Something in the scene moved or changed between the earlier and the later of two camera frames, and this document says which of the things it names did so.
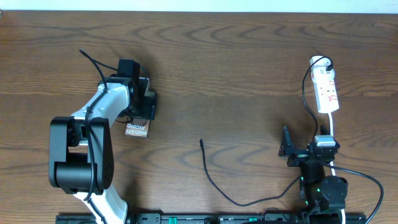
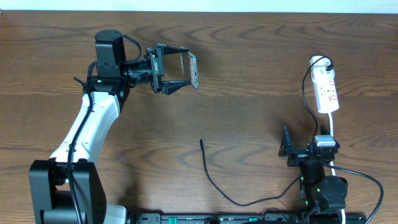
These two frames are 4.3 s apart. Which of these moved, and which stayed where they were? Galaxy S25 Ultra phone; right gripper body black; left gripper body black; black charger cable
Moved: Galaxy S25 Ultra phone; left gripper body black
Stayed: black charger cable; right gripper body black
